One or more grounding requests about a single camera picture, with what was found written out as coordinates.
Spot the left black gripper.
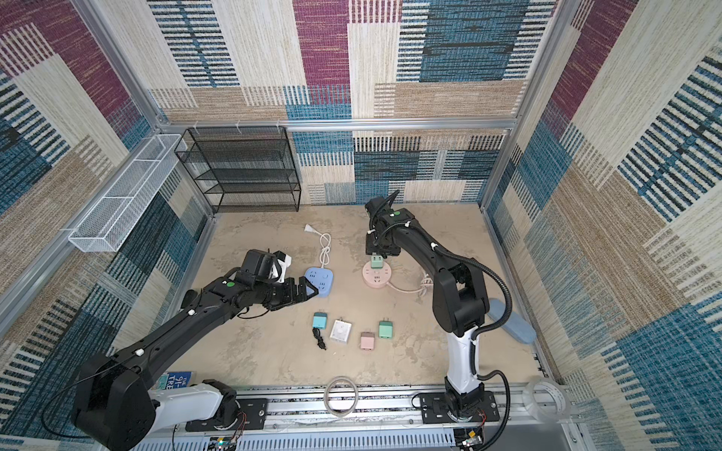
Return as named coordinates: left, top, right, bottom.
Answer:
left=255, top=276, right=322, bottom=311

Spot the light green plug adapter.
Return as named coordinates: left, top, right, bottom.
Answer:
left=370, top=255, right=385, bottom=270

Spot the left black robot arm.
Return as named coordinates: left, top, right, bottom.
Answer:
left=41, top=249, right=319, bottom=450

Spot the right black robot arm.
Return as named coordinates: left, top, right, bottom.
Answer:
left=365, top=192, right=513, bottom=420

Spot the blue square power strip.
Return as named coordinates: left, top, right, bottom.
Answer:
left=305, top=267, right=334, bottom=298

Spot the pink round power strip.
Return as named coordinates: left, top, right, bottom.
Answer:
left=362, top=262, right=392, bottom=289

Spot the teal plug adapter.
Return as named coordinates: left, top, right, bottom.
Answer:
left=312, top=312, right=328, bottom=330

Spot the white square plug adapter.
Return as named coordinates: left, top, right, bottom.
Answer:
left=329, top=319, right=353, bottom=343

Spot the pink plug adapter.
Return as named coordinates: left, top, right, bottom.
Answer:
left=359, top=332, right=376, bottom=351

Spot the blue grey oval pad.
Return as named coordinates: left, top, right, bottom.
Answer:
left=488, top=298, right=537, bottom=345

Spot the clear tape roll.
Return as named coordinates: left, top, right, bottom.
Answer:
left=522, top=377, right=572, bottom=424

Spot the white cable with plug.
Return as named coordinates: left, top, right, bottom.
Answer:
left=303, top=224, right=333, bottom=270

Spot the black handle tool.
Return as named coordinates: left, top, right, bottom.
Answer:
left=180, top=289, right=199, bottom=309

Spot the grey cable ring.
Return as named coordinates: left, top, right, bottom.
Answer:
left=323, top=376, right=360, bottom=418

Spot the black wire shelf rack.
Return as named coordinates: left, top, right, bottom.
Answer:
left=175, top=126, right=302, bottom=214

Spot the white mesh wall basket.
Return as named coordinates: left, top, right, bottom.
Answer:
left=68, top=135, right=181, bottom=253

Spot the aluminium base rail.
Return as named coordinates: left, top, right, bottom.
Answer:
left=130, top=381, right=594, bottom=450

